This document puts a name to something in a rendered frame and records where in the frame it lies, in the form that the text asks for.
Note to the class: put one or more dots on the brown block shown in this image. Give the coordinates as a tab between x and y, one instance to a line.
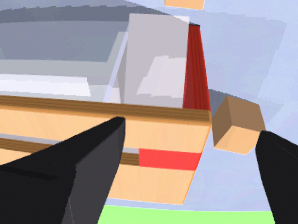
199	4

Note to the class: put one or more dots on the tan cardboard-coloured cube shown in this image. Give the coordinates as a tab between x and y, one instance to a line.
236	125

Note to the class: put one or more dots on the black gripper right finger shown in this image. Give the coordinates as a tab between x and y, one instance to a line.
277	160

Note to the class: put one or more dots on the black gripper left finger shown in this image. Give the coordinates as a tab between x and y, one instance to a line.
67	183

